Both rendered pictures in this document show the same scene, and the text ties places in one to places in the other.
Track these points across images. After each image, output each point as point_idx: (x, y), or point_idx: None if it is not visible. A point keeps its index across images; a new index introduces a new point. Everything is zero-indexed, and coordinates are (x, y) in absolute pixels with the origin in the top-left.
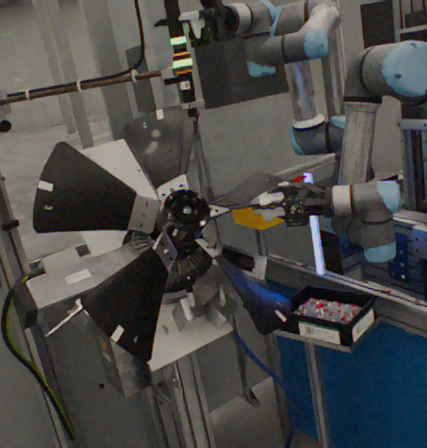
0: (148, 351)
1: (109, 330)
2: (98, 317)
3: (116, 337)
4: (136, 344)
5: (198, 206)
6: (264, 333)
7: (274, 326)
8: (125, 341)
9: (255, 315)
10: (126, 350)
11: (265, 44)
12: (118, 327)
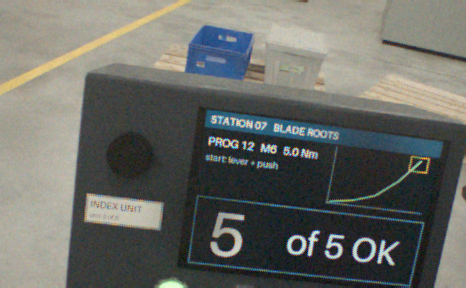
0: None
1: None
2: None
3: None
4: None
5: None
6: (463, 194)
7: None
8: None
9: None
10: None
11: None
12: None
